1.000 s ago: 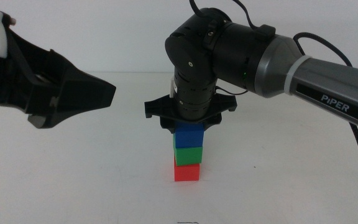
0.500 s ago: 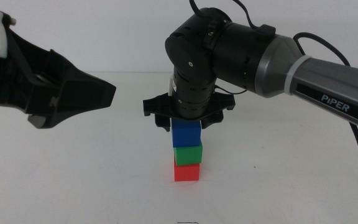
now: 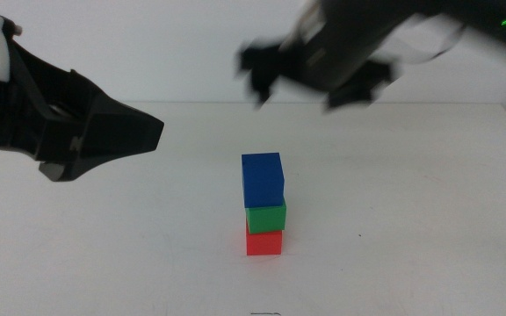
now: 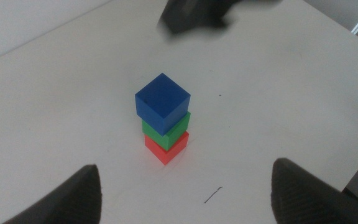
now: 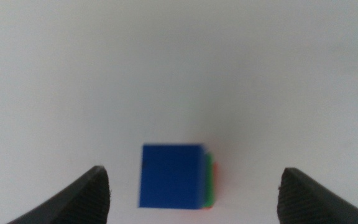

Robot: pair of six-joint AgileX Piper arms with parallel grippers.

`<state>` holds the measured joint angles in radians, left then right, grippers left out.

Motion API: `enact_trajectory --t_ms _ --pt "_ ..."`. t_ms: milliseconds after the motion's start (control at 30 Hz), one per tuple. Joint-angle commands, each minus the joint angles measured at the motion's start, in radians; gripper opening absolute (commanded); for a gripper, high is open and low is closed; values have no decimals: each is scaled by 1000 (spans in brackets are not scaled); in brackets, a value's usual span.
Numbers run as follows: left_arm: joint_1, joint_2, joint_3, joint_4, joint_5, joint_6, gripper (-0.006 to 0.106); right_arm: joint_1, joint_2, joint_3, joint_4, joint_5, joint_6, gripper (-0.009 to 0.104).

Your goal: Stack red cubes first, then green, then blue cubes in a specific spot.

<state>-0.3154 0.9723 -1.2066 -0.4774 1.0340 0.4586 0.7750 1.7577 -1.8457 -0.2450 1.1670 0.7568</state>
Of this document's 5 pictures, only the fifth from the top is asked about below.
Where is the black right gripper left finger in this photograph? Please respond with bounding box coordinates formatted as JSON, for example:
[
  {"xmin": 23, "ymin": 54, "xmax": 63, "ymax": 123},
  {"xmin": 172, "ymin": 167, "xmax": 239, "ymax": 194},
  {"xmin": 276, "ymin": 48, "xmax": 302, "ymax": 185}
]
[{"xmin": 6, "ymin": 165, "xmax": 111, "ymax": 224}]

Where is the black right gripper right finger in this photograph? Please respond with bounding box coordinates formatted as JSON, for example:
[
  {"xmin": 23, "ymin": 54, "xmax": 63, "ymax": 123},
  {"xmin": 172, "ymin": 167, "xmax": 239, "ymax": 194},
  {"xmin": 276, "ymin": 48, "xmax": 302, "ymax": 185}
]
[{"xmin": 276, "ymin": 167, "xmax": 358, "ymax": 224}]

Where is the blue cube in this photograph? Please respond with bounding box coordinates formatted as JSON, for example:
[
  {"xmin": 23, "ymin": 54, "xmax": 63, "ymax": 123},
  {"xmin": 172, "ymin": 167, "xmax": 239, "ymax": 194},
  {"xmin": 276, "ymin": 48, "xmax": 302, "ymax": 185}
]
[{"xmin": 138, "ymin": 142, "xmax": 208, "ymax": 210}]

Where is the red cube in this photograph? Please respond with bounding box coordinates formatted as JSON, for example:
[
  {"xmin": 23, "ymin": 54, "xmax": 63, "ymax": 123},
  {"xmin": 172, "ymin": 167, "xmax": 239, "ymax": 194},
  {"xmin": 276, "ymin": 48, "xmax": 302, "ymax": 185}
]
[{"xmin": 201, "ymin": 161, "xmax": 220, "ymax": 212}]

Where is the green cube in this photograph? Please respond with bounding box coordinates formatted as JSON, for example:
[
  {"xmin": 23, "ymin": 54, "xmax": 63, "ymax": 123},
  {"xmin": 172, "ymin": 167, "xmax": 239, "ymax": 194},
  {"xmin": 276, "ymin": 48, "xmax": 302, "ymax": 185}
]
[{"xmin": 203, "ymin": 152, "xmax": 215, "ymax": 209}]

